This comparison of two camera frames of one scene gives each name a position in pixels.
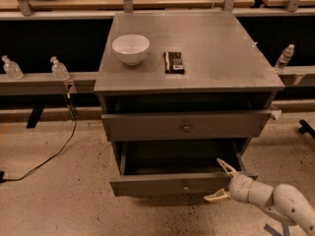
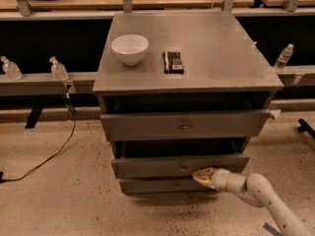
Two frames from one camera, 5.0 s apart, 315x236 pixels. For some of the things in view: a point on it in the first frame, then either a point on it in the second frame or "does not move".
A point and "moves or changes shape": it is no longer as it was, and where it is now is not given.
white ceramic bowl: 132,48 does not move
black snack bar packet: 173,63 does not move
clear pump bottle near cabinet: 59,70 does not move
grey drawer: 186,168 moves or changes shape
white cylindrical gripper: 240,187 to 219,179
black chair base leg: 306,128 does not move
